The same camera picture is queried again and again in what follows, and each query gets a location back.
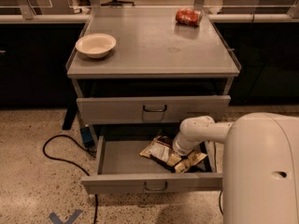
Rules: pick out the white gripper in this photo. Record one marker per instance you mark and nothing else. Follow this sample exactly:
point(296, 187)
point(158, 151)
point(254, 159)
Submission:
point(179, 148)

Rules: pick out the brown chip bag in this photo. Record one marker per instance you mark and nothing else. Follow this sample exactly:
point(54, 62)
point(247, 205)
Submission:
point(159, 150)

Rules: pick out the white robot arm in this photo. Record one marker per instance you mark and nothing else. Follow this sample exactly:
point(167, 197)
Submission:
point(260, 166)

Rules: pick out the grey open middle drawer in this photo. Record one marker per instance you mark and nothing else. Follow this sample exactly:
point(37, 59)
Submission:
point(120, 169)

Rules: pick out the grey upper drawer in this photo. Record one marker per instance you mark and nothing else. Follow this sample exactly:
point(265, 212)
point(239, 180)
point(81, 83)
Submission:
point(164, 109)

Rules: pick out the grey drawer cabinet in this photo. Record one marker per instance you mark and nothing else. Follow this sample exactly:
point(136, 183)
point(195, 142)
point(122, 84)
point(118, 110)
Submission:
point(154, 56)

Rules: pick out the red snack bag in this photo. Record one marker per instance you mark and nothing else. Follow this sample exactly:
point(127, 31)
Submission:
point(188, 16)

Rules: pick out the blue power box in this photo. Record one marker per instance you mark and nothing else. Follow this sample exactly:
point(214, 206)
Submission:
point(87, 137)

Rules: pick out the white bowl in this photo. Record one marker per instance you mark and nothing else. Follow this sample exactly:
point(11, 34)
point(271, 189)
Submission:
point(96, 46)

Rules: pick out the dark counter with rail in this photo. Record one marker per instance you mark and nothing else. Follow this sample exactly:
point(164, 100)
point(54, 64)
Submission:
point(35, 57)

